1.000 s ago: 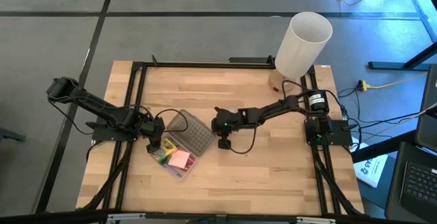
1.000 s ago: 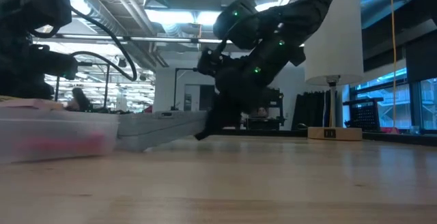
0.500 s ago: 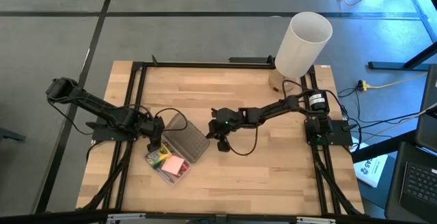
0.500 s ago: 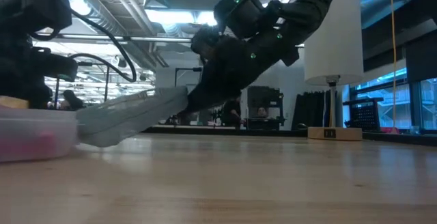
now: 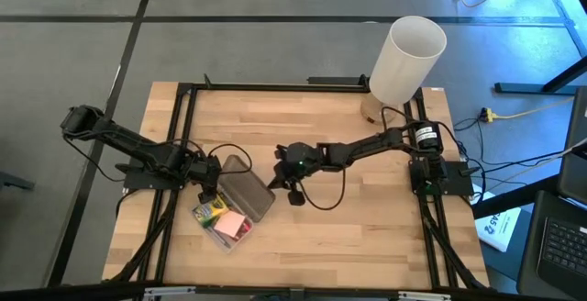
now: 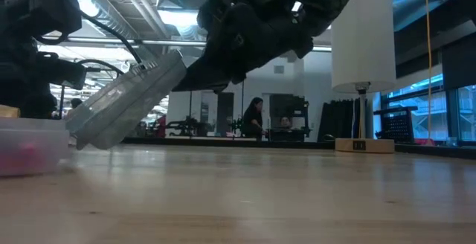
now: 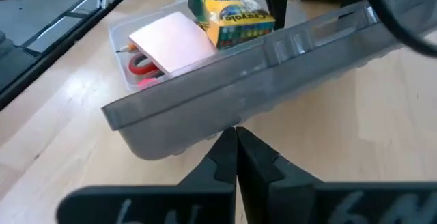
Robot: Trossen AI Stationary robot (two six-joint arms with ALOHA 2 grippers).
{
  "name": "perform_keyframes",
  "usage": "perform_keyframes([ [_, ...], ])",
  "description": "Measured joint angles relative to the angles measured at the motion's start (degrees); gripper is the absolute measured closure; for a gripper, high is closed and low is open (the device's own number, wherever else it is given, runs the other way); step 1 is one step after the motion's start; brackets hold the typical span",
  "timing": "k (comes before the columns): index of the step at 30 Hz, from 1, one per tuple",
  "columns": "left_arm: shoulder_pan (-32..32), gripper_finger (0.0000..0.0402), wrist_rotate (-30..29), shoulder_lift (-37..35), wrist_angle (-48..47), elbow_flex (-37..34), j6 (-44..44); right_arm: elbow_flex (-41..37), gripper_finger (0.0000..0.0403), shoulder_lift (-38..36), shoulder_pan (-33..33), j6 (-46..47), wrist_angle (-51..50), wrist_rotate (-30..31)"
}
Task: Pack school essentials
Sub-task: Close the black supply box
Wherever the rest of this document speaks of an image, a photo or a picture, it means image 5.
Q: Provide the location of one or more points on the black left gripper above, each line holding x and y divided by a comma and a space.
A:
204, 171

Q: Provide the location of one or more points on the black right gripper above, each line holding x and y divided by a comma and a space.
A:
298, 161

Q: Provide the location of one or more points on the green yellow crayon box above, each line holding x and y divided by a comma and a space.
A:
208, 210

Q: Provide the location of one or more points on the clear plastic pencil case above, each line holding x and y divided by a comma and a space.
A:
247, 186

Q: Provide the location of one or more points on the pink sticky note pad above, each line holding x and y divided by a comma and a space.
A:
229, 224

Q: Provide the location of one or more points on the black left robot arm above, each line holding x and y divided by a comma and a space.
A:
124, 142

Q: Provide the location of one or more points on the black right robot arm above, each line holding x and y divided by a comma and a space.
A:
380, 142

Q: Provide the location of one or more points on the black crossbar with silver brackets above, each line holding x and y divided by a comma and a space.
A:
91, 292

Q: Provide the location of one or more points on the grey chair leg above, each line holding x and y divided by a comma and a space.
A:
14, 181

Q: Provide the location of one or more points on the white printed booklet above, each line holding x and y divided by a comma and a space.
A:
497, 227

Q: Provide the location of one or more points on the black desk leg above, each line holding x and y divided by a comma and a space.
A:
532, 87

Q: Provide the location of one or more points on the black laptop keyboard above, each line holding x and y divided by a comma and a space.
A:
561, 246

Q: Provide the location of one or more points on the dark grey laptop lid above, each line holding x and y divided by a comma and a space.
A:
575, 154

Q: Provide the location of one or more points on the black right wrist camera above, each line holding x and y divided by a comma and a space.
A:
296, 198

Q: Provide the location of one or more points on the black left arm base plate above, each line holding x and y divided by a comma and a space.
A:
137, 179

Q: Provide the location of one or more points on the black aluminium table frame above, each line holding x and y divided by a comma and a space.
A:
257, 87

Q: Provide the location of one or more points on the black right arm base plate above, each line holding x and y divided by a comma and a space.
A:
454, 181

